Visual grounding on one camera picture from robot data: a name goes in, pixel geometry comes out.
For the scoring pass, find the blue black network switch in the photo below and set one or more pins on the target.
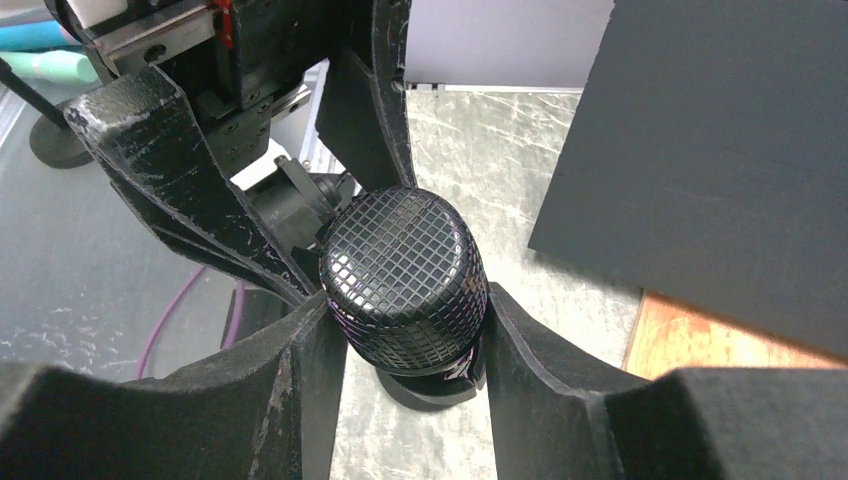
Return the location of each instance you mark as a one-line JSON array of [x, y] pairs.
[[707, 161]]

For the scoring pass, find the wooden board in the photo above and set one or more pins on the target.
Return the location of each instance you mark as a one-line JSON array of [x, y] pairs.
[[669, 334]]

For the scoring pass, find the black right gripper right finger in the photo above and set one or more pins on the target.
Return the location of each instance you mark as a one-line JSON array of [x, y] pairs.
[[558, 412]]

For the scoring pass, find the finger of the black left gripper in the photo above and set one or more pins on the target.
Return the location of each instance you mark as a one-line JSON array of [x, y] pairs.
[[362, 116], [141, 130]]

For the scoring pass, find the mint green microphone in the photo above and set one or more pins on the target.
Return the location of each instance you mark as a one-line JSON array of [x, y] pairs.
[[57, 66]]

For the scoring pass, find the black shock-mount desk stand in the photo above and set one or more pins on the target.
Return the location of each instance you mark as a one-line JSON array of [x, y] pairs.
[[51, 139]]

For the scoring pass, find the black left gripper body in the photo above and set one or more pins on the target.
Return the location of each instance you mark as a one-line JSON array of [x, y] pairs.
[[238, 62]]

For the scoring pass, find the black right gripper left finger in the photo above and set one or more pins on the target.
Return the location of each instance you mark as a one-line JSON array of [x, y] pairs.
[[265, 408]]

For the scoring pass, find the black microphone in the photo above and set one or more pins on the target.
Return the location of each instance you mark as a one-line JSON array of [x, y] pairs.
[[404, 279]]

